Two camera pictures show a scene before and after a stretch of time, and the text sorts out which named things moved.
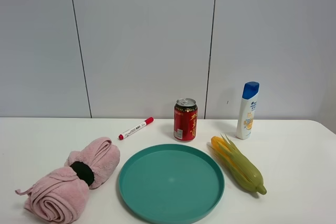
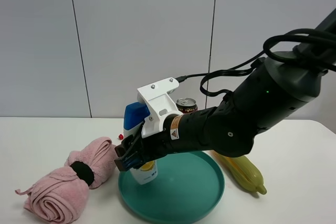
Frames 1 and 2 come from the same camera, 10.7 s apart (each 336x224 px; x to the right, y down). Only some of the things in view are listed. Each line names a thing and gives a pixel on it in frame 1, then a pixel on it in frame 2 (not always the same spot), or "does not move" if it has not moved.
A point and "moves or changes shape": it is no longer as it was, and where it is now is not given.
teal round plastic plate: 172,183 does not move
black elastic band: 83,171 does not move
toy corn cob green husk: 241,169 does not move
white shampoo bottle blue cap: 246,118 moves or changes shape
